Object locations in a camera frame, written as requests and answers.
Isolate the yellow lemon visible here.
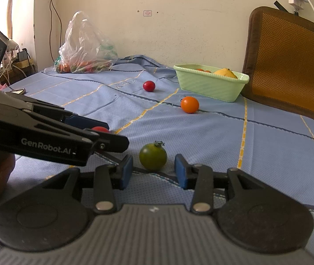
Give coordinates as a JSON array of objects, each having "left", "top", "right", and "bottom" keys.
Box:
[{"left": 213, "top": 68, "right": 238, "bottom": 79}]

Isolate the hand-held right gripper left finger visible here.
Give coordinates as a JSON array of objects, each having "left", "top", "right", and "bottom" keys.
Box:
[{"left": 42, "top": 155, "right": 134, "bottom": 214}]

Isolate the black wall cable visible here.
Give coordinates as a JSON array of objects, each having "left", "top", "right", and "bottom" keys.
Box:
[{"left": 47, "top": 0, "right": 63, "bottom": 50}]

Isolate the small black box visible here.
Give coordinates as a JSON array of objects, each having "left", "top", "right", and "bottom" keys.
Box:
[{"left": 17, "top": 48, "right": 30, "bottom": 62}]

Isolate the blue striped bedsheet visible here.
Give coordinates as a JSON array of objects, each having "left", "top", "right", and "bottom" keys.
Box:
[{"left": 0, "top": 55, "right": 314, "bottom": 254}]

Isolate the clear plastic bag of vegetables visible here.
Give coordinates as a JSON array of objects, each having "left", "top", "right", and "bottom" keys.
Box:
[{"left": 53, "top": 11, "right": 119, "bottom": 74}]

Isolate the light green plastic basin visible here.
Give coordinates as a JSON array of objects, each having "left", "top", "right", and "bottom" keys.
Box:
[{"left": 173, "top": 64, "right": 250, "bottom": 103}]

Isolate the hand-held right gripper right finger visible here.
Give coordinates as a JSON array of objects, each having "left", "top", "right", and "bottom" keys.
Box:
[{"left": 174, "top": 154, "right": 268, "bottom": 214}]

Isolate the brown woven mat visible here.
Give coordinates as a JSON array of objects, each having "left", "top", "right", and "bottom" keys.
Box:
[{"left": 241, "top": 6, "right": 314, "bottom": 129}]

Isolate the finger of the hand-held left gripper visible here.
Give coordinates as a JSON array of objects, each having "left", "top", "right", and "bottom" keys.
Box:
[
  {"left": 33, "top": 115, "right": 130, "bottom": 154},
  {"left": 5, "top": 92, "right": 110, "bottom": 132}
]

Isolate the green tomato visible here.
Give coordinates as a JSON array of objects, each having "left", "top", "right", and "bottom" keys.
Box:
[{"left": 139, "top": 141, "right": 168, "bottom": 172}]

